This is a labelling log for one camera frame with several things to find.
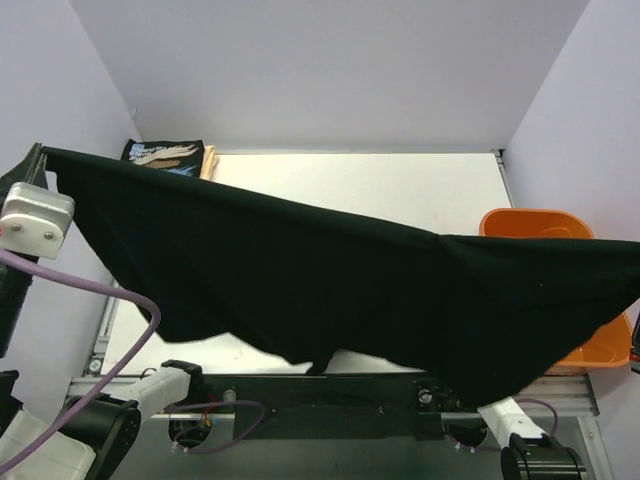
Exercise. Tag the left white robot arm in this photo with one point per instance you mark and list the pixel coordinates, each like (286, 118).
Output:
(94, 432)

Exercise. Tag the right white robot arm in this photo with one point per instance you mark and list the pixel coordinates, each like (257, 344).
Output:
(530, 452)

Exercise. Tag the orange plastic basket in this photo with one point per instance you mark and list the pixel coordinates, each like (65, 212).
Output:
(550, 225)

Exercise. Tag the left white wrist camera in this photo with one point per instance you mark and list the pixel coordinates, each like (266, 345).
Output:
(35, 221)

